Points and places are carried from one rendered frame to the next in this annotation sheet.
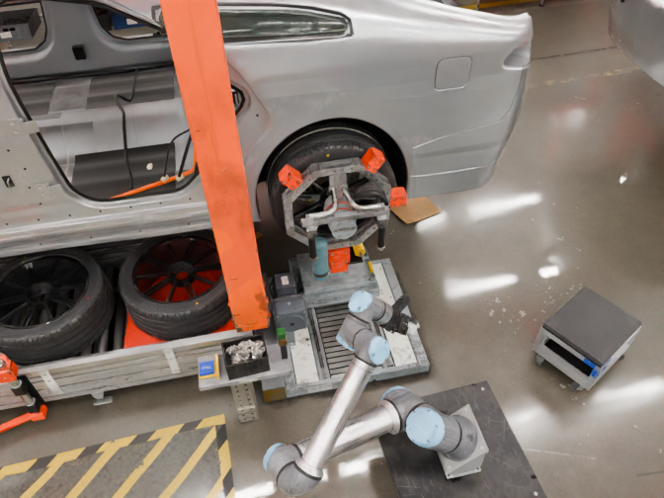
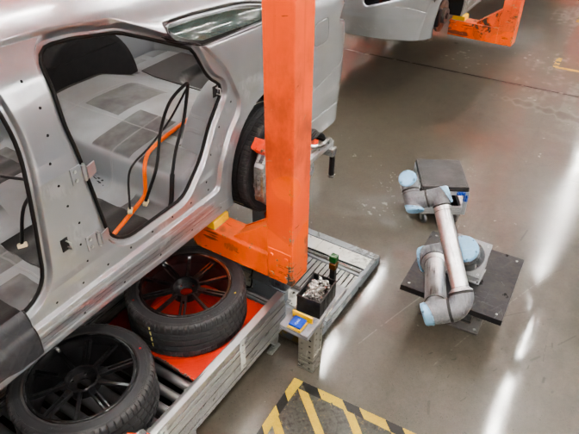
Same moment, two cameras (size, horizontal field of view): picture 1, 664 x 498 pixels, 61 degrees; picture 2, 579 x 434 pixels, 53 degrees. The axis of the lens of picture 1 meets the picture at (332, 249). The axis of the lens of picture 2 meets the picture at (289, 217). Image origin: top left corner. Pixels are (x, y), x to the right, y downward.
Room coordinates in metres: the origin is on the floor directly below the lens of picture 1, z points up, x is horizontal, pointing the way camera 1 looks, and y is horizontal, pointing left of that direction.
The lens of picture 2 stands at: (0.11, 2.17, 2.72)
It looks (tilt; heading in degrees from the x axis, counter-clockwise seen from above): 37 degrees down; 312
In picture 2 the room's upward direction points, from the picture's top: straight up
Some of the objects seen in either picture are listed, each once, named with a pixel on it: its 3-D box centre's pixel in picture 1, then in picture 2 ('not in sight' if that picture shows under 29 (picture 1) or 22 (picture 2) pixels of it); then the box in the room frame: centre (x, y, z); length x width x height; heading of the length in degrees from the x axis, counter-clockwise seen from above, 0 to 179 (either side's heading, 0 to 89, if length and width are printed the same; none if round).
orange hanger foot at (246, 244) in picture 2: not in sight; (236, 228); (2.07, 0.47, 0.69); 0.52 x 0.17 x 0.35; 10
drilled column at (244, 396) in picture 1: (243, 391); (310, 338); (1.51, 0.47, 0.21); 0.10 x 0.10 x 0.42; 10
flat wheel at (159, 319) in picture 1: (184, 282); (187, 298); (2.11, 0.83, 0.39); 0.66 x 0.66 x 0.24
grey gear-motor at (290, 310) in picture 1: (288, 301); (266, 270); (2.05, 0.26, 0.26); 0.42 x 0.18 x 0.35; 10
